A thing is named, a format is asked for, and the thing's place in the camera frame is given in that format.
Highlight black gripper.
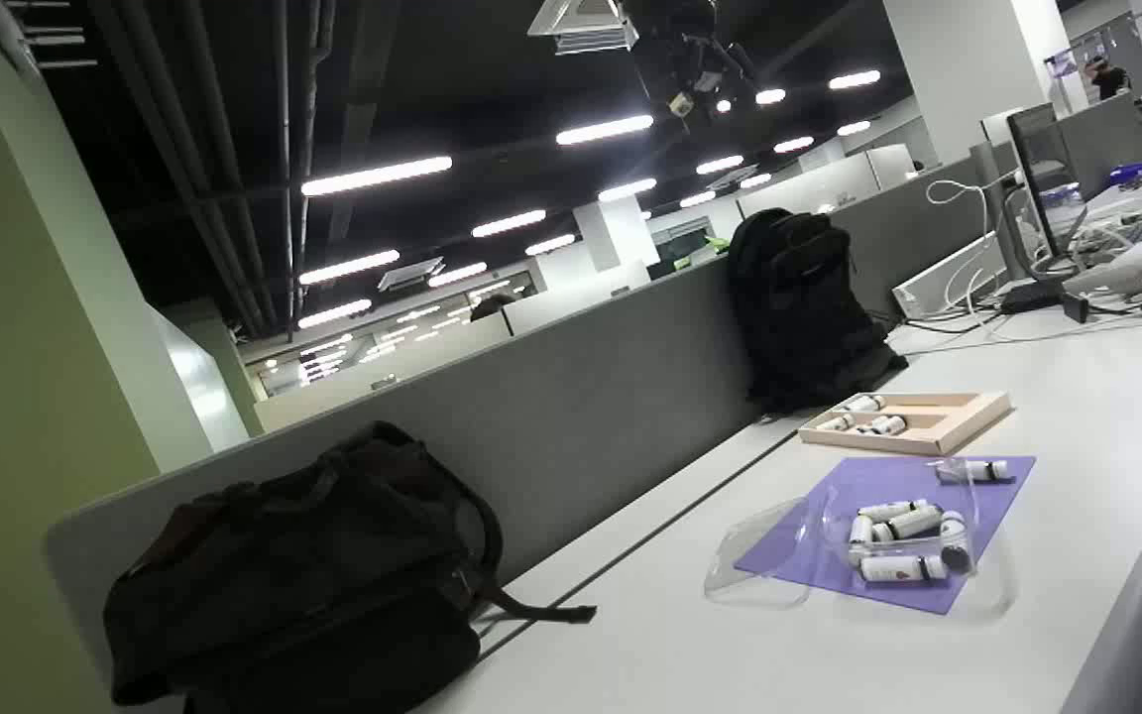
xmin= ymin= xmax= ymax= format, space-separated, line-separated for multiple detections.
xmin=636 ymin=0 xmax=767 ymax=127

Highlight grey cubicle partition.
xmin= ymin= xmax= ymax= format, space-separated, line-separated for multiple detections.
xmin=834 ymin=153 xmax=998 ymax=324

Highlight white ceiling air unit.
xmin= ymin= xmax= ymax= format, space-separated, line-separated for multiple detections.
xmin=525 ymin=0 xmax=642 ymax=60

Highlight white desktop box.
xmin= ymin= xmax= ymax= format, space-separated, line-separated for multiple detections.
xmin=889 ymin=229 xmax=1010 ymax=321

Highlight dark computer monitor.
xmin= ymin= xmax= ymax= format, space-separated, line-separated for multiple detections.
xmin=1003 ymin=101 xmax=1077 ymax=272

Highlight grey desk partition panel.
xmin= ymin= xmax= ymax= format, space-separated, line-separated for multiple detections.
xmin=44 ymin=253 xmax=784 ymax=668

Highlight white cylindrical pieces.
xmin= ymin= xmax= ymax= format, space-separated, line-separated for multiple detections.
xmin=702 ymin=484 xmax=1019 ymax=625

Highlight black backpack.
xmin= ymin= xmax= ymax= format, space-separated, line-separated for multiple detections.
xmin=726 ymin=205 xmax=913 ymax=418
xmin=98 ymin=419 xmax=600 ymax=714

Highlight purple mat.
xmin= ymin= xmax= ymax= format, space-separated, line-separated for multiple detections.
xmin=734 ymin=454 xmax=1040 ymax=619

